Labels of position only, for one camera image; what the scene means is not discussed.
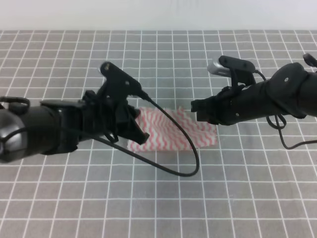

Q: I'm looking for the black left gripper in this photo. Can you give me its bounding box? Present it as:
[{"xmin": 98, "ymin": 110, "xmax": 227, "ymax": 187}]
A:
[{"xmin": 41, "ymin": 90, "xmax": 149, "ymax": 154}]

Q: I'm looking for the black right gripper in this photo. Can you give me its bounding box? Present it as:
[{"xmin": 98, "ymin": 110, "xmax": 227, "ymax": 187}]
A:
[{"xmin": 191, "ymin": 84, "xmax": 272, "ymax": 125}]

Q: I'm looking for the pink wavy striped towel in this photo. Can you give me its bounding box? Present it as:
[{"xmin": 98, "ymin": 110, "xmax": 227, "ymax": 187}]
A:
[{"xmin": 127, "ymin": 107, "xmax": 217, "ymax": 152}]

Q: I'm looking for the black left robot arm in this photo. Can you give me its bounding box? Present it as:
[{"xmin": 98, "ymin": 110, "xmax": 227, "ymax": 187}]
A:
[{"xmin": 0, "ymin": 90, "xmax": 149, "ymax": 163}]

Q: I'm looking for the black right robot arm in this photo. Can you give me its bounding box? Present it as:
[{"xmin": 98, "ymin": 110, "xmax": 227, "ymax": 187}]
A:
[{"xmin": 191, "ymin": 56, "xmax": 317, "ymax": 125}]

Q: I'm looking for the grey checked tablecloth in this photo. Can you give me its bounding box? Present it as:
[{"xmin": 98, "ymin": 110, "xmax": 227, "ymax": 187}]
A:
[{"xmin": 0, "ymin": 30, "xmax": 317, "ymax": 238}]

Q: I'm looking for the black left camera cable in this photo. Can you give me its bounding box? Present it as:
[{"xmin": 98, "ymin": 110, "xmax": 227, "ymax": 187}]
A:
[{"xmin": 91, "ymin": 89, "xmax": 200, "ymax": 177}]

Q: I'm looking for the black camera cable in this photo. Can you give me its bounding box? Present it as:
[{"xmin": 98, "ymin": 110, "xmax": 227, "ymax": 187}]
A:
[
  {"xmin": 91, "ymin": 89, "xmax": 200, "ymax": 177},
  {"xmin": 254, "ymin": 70, "xmax": 317, "ymax": 150}
]

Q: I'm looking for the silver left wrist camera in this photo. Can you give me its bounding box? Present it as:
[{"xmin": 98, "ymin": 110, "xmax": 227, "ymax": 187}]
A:
[{"xmin": 97, "ymin": 61, "xmax": 143, "ymax": 101}]

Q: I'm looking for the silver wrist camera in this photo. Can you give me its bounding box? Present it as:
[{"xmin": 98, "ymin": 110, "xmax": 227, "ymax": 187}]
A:
[
  {"xmin": 97, "ymin": 61, "xmax": 143, "ymax": 101},
  {"xmin": 207, "ymin": 56, "xmax": 256, "ymax": 77}
]

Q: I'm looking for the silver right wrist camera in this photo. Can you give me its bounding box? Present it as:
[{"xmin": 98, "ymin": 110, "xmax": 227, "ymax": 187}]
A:
[{"xmin": 207, "ymin": 56, "xmax": 256, "ymax": 77}]

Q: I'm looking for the black right camera cable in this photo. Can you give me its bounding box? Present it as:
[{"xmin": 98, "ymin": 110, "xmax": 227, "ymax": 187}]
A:
[{"xmin": 254, "ymin": 70, "xmax": 317, "ymax": 150}]

